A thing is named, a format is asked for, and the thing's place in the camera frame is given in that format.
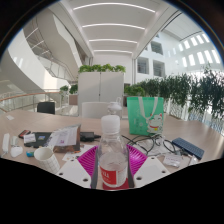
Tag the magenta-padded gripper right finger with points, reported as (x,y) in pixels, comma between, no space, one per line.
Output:
(152,169)

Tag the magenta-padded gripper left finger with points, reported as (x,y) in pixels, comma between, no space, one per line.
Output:
(71,171)

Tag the clear water bottle red label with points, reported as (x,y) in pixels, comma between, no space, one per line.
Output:
(112,156)

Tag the clear plastic package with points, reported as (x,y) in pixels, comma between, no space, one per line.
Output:
(171,160)

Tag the white checked paper cup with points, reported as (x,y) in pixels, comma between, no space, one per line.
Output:
(46,160)

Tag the black power adapter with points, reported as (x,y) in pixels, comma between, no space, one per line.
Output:
(87,136)

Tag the dark blue keyboard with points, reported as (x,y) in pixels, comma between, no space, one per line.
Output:
(188,148)

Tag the small blue marker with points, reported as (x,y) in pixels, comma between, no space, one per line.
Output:
(30,153)

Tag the white card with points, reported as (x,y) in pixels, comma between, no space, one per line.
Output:
(29,138)

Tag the green tote bag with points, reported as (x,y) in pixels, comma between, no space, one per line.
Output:
(145,115)

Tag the white computer mouse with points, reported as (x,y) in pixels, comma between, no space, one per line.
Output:
(16,152)

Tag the red and black phone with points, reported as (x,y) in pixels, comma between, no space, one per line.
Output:
(24,133)

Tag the small white charger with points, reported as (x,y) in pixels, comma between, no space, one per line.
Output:
(14,140)

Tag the black office chair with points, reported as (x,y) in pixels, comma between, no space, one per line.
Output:
(46,107)

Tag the white power strip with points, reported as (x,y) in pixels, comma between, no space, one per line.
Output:
(5,143)

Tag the clear sports bottle white lid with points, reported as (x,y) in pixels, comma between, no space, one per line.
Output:
(114,108)

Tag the brown planter with plants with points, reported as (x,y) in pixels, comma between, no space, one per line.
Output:
(69,96)

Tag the long green hedge row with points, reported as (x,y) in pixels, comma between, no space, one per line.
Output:
(180,93)

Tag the white paper sheet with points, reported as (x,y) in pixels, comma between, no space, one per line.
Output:
(10,117)

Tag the tall white cabinet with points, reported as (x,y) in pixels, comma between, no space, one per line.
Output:
(100,90)

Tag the glass railing wooden handrail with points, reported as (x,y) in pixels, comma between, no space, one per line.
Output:
(23,96)

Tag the green plants in cabinet planter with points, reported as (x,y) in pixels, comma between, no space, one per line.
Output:
(101,68)

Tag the ceiling light strips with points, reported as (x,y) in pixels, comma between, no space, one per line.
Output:
(113,25)

